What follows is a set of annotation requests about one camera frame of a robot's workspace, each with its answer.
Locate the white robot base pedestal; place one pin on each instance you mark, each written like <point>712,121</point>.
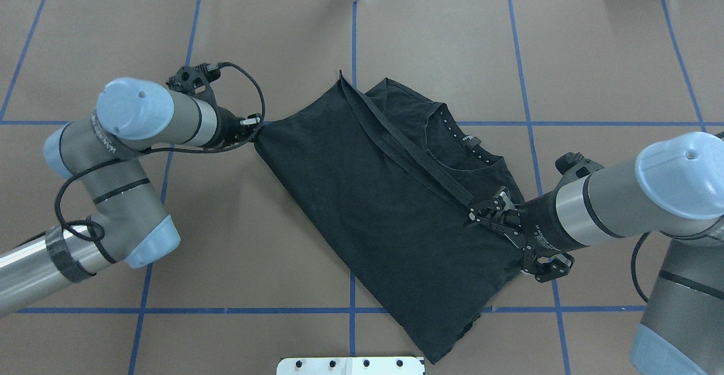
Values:
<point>352,365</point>

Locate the black graphic t-shirt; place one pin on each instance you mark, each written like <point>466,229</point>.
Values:
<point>388,178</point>

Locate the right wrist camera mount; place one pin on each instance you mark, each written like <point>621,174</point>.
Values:
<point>576,165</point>

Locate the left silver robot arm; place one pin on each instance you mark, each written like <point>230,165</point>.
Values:
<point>107,210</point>

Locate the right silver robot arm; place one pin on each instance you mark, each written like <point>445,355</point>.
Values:
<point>672,186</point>

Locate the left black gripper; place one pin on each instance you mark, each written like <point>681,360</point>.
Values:
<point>228,128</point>

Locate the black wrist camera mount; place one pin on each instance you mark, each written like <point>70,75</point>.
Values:
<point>195,81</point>

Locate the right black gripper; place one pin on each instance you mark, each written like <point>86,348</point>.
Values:
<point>537,220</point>

